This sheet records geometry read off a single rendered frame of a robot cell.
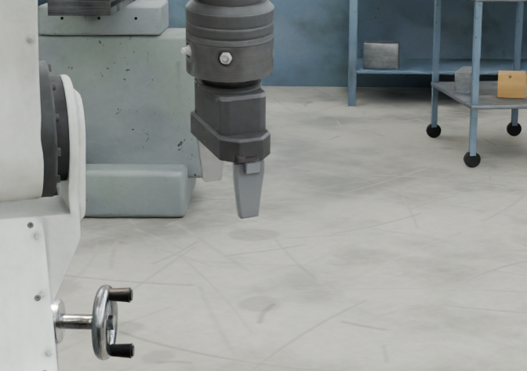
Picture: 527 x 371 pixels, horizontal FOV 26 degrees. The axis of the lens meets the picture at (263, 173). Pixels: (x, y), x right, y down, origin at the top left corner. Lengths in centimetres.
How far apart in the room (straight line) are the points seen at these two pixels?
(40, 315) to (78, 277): 284
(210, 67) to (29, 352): 33
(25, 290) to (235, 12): 35
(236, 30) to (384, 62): 636
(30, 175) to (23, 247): 8
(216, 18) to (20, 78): 20
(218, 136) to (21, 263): 24
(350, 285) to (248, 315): 45
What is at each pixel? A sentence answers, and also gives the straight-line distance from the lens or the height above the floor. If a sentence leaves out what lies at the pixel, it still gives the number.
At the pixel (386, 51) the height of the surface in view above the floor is 35.
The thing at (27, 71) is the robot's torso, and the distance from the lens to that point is 113.
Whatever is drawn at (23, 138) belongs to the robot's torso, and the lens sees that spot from 114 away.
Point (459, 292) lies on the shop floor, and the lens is 386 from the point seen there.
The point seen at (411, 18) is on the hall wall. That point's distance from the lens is 820.
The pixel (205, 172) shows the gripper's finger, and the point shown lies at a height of 95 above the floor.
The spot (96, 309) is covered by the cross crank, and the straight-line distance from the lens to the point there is 176.
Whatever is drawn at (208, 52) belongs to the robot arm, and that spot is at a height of 110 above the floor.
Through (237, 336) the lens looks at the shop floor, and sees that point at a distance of 342.
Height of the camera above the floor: 123
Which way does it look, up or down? 13 degrees down
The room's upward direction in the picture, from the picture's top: straight up
